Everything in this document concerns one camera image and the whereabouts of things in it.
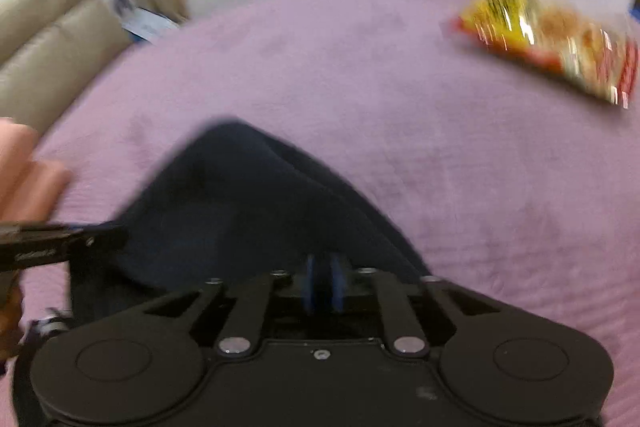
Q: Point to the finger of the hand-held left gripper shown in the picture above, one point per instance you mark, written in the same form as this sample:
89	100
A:
100	239

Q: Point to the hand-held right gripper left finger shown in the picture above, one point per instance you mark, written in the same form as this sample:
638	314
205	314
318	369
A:
311	287

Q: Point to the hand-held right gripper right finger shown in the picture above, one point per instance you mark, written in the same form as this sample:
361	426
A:
336	287

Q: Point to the dark navy garment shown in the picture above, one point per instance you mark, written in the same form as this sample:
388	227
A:
240	207

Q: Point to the pink folded blanket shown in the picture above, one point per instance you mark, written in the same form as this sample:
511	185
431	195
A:
25	177

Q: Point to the beige padded headboard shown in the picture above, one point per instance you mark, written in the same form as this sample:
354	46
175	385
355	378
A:
45	37

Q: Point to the white blue cloth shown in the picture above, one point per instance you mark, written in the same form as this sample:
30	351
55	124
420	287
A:
142	17

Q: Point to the red yellow snack packet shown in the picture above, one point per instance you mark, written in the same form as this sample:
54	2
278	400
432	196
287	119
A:
550	42

